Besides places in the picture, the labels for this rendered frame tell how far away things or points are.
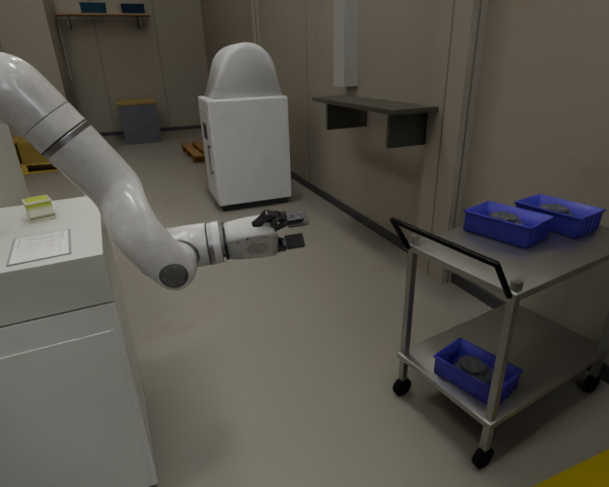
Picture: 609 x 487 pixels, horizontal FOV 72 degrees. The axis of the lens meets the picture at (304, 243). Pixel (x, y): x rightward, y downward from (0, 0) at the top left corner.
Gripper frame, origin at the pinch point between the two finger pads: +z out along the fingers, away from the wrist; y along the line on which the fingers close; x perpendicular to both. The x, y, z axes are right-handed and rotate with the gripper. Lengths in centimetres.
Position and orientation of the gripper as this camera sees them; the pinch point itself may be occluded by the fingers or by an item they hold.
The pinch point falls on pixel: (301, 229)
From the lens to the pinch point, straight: 85.4
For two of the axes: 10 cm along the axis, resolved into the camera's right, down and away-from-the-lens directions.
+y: 0.7, -4.7, -8.8
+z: 9.7, -1.5, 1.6
